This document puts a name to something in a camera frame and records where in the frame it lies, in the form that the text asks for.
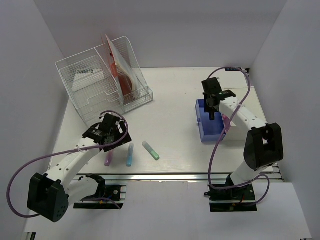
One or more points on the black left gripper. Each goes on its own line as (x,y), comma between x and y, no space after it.
(126,139)

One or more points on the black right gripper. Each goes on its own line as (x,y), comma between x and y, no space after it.
(206,108)

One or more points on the blue highlighter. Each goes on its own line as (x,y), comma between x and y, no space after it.
(129,158)

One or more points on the orange black highlighter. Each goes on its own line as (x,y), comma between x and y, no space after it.
(212,115)

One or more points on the green highlighter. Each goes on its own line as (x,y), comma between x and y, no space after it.
(151,151)

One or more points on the pink highlighter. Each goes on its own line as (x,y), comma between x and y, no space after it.
(109,158)

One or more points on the purple blue drawer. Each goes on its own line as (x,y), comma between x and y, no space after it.
(209,130)

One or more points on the clear document sleeve with papers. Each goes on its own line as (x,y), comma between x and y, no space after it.
(123,65)

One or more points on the pink drawer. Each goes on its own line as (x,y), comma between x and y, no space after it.
(227,123)

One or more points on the red plastic folder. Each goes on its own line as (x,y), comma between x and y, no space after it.
(122,79)

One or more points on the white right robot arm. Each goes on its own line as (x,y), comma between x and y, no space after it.
(264,143)

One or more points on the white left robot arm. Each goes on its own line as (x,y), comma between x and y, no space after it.
(51,193)

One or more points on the small blue label plate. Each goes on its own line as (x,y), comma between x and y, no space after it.
(233,69)

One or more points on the white drawer box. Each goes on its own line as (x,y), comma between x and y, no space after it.
(249,115)

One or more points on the aluminium table rail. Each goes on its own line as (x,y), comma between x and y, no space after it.
(172,177)

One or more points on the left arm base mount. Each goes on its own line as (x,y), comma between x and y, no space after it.
(107,196)

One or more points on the white wire file organizer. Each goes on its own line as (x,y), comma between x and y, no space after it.
(91,101)

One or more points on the papers in wire organizer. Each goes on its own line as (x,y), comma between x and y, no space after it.
(86,77)

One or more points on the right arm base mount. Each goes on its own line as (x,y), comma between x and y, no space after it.
(240,199)

